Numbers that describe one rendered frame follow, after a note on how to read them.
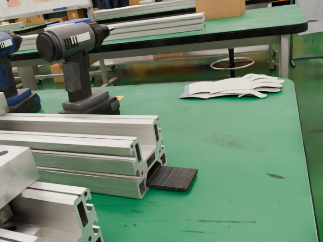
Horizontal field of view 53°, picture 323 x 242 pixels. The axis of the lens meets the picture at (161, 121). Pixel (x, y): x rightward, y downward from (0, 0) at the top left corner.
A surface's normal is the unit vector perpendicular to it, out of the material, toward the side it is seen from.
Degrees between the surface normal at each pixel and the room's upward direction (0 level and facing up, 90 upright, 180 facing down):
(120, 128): 90
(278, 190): 0
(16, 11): 90
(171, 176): 0
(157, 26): 90
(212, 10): 90
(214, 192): 0
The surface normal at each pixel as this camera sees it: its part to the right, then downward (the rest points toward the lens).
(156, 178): -0.15, -0.91
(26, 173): 0.91, 0.02
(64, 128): -0.38, 0.41
